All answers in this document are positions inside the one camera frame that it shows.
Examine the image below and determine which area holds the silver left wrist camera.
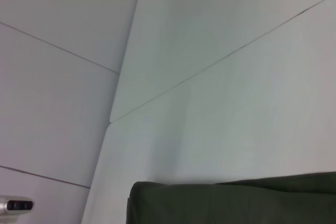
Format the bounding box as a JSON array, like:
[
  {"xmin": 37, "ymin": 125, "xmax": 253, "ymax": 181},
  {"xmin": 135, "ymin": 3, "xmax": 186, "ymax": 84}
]
[{"xmin": 0, "ymin": 195, "xmax": 35, "ymax": 216}]

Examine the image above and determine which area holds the dark green FREE t-shirt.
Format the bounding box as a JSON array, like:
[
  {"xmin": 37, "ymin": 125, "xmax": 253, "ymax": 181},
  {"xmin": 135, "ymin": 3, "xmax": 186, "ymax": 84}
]
[{"xmin": 125, "ymin": 171, "xmax": 336, "ymax": 224}]

